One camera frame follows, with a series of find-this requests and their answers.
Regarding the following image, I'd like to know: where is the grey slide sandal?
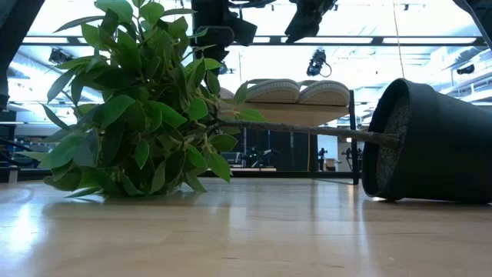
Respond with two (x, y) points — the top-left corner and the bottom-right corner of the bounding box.
(298, 79), (351, 108)
(240, 78), (301, 105)

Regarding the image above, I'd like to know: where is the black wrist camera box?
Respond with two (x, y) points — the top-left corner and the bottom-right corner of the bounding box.
(229, 17), (258, 46)

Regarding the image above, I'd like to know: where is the thin hanging cable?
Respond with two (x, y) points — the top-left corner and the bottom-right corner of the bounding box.
(391, 0), (405, 80)

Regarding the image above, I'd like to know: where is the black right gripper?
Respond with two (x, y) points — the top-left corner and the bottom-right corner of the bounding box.
(190, 0), (236, 76)

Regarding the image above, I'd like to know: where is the wooden shelf with black legs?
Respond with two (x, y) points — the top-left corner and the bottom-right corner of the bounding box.
(218, 90), (361, 186)

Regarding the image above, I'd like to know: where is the artificial plant in black pot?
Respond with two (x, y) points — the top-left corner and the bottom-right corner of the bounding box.
(15, 0), (492, 205)

